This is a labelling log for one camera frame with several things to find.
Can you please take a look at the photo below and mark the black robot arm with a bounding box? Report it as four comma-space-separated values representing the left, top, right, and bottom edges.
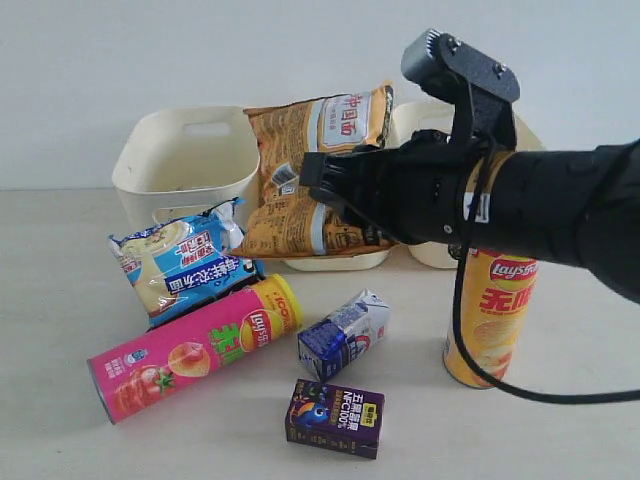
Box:
299, 130, 639, 301

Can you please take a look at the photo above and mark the yellow Lays chips can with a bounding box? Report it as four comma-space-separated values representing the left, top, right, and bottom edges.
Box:
461, 248, 538, 380

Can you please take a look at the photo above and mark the blue instant noodle packet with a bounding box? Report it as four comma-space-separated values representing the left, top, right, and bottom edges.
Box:
108, 197, 266, 329

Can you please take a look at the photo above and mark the left cream plastic bin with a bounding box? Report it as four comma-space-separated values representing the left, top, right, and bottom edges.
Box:
112, 106, 260, 231

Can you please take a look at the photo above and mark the cream plastic bin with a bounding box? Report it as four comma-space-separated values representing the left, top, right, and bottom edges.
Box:
112, 106, 260, 231
257, 164, 401, 273
388, 100, 546, 270

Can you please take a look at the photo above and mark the orange instant noodle packet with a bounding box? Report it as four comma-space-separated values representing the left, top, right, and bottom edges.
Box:
235, 83, 394, 259

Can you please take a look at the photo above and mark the black camera cable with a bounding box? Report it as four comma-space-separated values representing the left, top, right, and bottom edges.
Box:
452, 134, 640, 404

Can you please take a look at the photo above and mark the right cream plastic bin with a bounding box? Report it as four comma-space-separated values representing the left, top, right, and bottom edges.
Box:
388, 100, 546, 270

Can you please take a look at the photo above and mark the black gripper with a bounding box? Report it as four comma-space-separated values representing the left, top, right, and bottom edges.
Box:
299, 129, 480, 245

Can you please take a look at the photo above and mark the blue white milk carton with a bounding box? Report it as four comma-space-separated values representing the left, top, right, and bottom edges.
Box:
297, 289, 392, 382

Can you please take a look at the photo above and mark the pink Lays chips can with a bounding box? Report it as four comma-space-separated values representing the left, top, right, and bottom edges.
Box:
87, 274, 303, 424

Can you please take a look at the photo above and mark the purple juice carton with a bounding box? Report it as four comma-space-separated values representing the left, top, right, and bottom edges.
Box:
284, 379, 386, 460

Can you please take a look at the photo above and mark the middle cream plastic bin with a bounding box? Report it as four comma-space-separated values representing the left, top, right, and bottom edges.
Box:
257, 164, 401, 273

